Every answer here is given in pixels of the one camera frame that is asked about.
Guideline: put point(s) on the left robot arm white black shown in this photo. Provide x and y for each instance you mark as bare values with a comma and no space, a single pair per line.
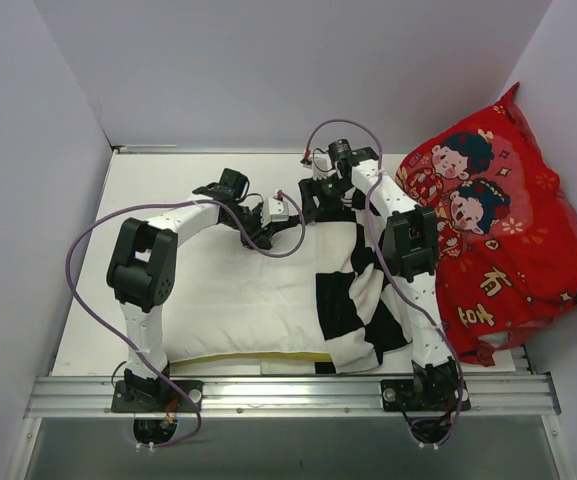
142,268

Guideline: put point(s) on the white pillow yellow edge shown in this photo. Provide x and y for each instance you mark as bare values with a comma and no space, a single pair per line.
229,301

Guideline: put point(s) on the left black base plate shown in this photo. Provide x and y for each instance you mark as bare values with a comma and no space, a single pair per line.
128,399

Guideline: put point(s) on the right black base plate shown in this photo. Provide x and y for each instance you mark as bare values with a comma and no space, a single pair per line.
414,395

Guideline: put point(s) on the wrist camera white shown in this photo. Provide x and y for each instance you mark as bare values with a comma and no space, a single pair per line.
321,166
275,209

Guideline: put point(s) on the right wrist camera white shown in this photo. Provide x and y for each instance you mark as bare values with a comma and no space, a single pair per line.
321,166

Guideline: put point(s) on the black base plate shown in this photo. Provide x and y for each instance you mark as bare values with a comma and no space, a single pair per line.
128,399
414,395

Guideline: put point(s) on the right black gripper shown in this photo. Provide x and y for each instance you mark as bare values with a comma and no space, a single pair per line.
311,198

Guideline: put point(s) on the red cartoon print pillow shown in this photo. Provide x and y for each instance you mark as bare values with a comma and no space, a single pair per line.
507,235

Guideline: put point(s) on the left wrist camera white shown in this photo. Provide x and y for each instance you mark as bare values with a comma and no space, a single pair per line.
275,209

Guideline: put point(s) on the aluminium mounting rail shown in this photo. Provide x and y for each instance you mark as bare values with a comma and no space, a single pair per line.
518,394

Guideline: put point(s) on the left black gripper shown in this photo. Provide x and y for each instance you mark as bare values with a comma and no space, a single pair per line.
259,233

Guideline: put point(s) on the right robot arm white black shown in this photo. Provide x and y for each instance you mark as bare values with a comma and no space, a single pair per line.
376,256

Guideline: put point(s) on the black white checkered pillowcase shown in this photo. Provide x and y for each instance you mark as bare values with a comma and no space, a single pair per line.
333,308

